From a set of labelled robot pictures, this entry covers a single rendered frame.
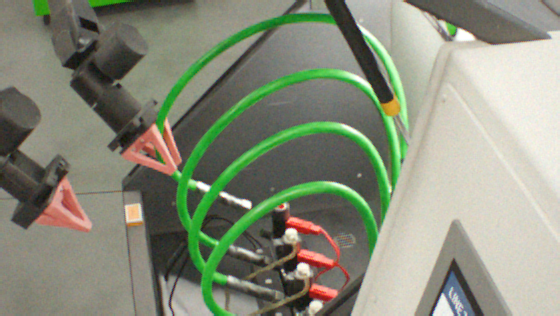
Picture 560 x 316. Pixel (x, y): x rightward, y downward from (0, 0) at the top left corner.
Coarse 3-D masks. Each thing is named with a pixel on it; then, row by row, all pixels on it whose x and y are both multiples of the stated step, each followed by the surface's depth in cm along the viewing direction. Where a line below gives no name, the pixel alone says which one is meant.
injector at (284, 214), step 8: (288, 208) 131; (272, 216) 132; (280, 216) 131; (288, 216) 132; (272, 224) 133; (280, 224) 132; (264, 232) 133; (272, 232) 134; (280, 232) 133; (280, 248) 136; (280, 256) 136
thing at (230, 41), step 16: (288, 16) 114; (304, 16) 114; (320, 16) 114; (240, 32) 114; (256, 32) 114; (368, 32) 117; (224, 48) 114; (384, 48) 119; (384, 64) 121; (176, 96) 117; (400, 96) 124; (160, 112) 118; (400, 112) 126; (160, 128) 119; (400, 144) 130; (160, 160) 122; (400, 160) 131; (176, 176) 125
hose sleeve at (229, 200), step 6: (198, 186) 126; (204, 186) 127; (198, 192) 127; (204, 192) 127; (222, 192) 128; (216, 198) 128; (222, 198) 128; (228, 198) 129; (234, 198) 129; (228, 204) 129; (234, 204) 129; (240, 204) 130
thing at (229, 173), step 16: (304, 128) 104; (320, 128) 105; (336, 128) 105; (352, 128) 106; (256, 144) 105; (272, 144) 105; (368, 144) 108; (240, 160) 105; (224, 176) 106; (384, 176) 111; (208, 192) 107; (384, 192) 113; (208, 208) 108; (384, 208) 114; (192, 224) 109; (192, 240) 110; (192, 256) 112; (240, 288) 117; (256, 288) 118
